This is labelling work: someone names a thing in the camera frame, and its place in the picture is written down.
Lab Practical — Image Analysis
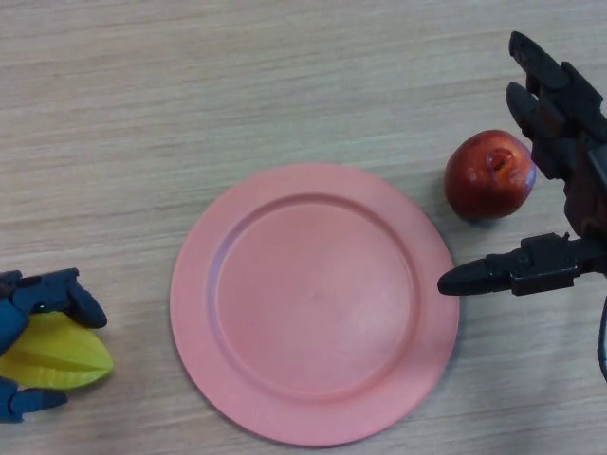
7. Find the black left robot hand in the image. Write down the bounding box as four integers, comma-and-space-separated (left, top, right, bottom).
0, 267, 108, 424

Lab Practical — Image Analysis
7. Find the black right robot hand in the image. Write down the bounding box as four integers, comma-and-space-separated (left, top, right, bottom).
436, 30, 607, 298

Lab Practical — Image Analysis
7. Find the red apple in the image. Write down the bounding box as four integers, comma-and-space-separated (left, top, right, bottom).
444, 130, 539, 221

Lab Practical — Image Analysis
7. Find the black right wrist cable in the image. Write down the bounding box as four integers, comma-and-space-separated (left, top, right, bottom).
596, 296, 607, 386

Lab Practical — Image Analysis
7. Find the yellow starfruit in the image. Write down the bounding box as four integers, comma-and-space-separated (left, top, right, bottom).
0, 311, 116, 391

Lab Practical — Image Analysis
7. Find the pink round plate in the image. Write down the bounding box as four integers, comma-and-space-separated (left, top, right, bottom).
169, 163, 461, 447

